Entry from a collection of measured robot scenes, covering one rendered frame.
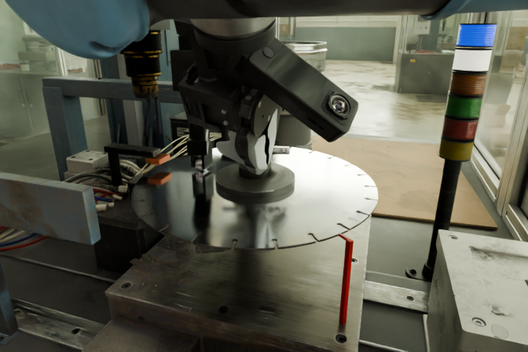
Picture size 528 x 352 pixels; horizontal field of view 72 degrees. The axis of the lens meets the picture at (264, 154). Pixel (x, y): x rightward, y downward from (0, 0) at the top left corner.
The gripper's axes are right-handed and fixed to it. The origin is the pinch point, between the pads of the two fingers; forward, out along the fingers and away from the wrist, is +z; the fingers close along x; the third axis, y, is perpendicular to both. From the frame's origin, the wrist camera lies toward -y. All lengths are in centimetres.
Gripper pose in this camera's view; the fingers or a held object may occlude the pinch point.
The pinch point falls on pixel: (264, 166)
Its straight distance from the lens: 45.9
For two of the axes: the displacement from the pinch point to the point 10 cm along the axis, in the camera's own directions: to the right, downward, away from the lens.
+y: -9.1, -3.0, 2.8
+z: 0.3, 6.3, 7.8
